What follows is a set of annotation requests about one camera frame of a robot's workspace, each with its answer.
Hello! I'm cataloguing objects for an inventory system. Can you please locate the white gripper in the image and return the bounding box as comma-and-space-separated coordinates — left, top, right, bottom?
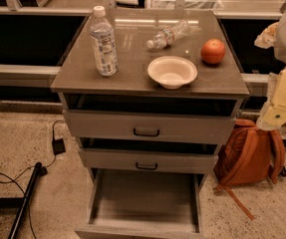
254, 22, 286, 130

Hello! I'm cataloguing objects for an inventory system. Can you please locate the blue label plastic water bottle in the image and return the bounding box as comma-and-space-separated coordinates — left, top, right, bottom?
89, 6, 118, 77

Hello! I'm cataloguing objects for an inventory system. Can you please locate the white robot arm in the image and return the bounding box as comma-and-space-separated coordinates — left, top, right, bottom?
254, 10, 286, 130

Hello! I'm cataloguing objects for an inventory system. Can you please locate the small clear plastic bottle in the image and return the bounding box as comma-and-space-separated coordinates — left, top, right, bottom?
146, 20, 190, 49

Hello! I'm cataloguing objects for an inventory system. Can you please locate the grey drawer cabinet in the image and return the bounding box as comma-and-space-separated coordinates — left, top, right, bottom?
50, 8, 251, 239

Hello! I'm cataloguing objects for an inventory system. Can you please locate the grey middle drawer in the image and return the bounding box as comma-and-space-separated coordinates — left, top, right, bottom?
79, 149, 216, 174

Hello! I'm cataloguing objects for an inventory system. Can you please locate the grey top drawer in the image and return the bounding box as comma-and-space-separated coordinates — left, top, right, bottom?
63, 110, 235, 144

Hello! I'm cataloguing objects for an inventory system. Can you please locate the grey open bottom drawer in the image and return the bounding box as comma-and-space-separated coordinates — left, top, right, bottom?
75, 169, 205, 239

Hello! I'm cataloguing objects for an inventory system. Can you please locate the orange fruit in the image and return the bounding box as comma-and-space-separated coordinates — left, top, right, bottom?
200, 39, 225, 65

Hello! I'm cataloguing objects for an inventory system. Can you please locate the white paper bowl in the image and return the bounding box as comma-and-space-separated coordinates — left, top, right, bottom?
147, 56, 197, 90

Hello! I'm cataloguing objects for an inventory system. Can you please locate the orange backpack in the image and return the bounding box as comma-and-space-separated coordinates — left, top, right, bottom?
214, 119, 286, 220

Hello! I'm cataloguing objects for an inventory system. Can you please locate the black power adapter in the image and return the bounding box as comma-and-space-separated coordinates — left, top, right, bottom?
52, 138, 66, 155

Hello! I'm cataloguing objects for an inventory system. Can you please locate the black metal stand leg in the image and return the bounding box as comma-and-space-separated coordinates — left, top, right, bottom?
0, 162, 46, 239

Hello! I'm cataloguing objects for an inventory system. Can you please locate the black cable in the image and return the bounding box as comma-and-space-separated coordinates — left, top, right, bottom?
0, 119, 66, 239

